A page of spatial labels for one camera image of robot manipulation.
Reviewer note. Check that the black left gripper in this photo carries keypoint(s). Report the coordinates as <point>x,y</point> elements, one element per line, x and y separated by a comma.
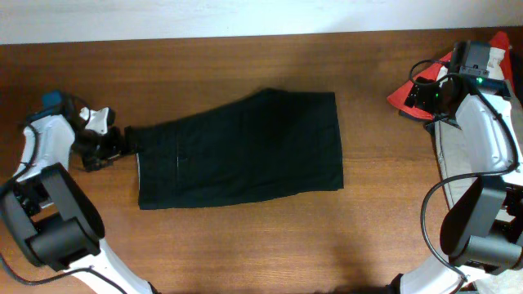
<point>118,146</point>

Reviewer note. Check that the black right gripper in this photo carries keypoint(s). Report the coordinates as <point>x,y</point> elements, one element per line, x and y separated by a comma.
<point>422,94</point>

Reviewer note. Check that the black shorts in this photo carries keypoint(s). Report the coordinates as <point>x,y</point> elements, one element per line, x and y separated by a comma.
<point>272,144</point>

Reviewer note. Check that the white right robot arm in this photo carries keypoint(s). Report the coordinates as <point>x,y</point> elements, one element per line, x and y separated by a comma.
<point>481,235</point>

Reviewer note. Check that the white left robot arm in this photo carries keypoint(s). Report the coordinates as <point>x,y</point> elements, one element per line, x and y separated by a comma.
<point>50,218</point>

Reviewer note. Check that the red t-shirt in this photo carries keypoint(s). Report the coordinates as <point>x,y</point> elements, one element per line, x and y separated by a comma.
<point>405,98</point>

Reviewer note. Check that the white garment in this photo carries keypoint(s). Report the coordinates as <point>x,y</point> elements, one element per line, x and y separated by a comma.
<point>475,59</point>

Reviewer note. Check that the grey khaki shorts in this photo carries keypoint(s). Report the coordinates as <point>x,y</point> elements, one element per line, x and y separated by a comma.
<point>449,163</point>

